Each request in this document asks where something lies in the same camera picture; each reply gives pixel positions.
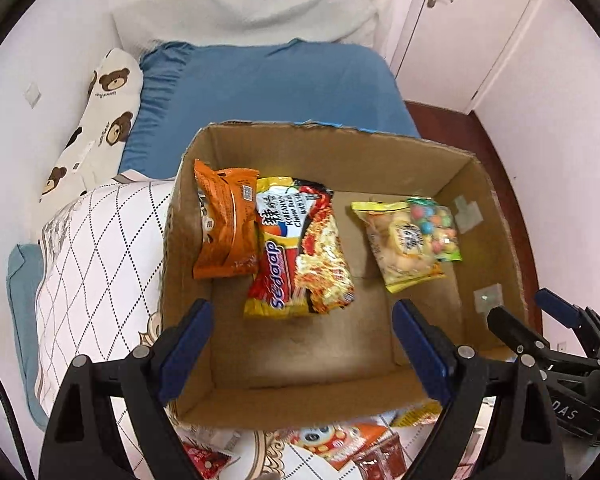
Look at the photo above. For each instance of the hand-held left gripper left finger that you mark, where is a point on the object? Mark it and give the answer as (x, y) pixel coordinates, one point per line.
(187, 352)

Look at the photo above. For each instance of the bear print pillow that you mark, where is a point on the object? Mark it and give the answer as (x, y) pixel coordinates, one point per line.
(105, 115)

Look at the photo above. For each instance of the colourful candy packet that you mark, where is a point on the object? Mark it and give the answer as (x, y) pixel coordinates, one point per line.
(440, 230)

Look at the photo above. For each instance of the blue blanket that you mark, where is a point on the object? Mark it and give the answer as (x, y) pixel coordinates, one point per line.
(22, 300)

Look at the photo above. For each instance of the instant noodle packet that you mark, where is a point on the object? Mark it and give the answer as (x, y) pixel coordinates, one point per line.
(300, 255)

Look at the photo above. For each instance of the panda print snack packet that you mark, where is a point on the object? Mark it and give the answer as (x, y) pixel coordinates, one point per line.
(330, 440)

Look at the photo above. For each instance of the white diamond pattern quilt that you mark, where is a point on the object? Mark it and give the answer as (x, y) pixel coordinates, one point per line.
(100, 270)

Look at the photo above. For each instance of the orange snack packet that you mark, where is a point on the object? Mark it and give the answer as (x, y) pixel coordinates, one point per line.
(227, 225)

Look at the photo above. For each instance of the white wall socket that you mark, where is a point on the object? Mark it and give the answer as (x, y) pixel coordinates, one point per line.
(32, 95)

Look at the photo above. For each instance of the cardboard box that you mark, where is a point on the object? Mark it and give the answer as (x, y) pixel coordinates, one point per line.
(330, 360)

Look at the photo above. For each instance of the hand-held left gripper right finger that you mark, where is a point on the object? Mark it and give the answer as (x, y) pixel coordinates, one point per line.
(422, 355)

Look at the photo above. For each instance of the blue bed sheet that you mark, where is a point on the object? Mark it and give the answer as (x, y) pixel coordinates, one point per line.
(270, 90)

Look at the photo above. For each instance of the white door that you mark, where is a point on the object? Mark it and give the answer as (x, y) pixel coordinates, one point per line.
(460, 40)

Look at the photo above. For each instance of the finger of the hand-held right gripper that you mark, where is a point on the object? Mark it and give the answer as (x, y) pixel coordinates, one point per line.
(512, 330)
(560, 302)

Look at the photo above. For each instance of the yellow cookie packet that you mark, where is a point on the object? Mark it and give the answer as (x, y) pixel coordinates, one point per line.
(400, 255)

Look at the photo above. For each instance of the white quilted pillow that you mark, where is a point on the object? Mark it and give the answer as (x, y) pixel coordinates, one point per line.
(250, 10)

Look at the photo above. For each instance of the dark red snack packet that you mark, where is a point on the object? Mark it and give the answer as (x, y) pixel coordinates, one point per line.
(380, 460)

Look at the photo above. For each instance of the yellow snack packet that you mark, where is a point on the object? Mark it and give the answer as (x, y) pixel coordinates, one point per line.
(415, 414)

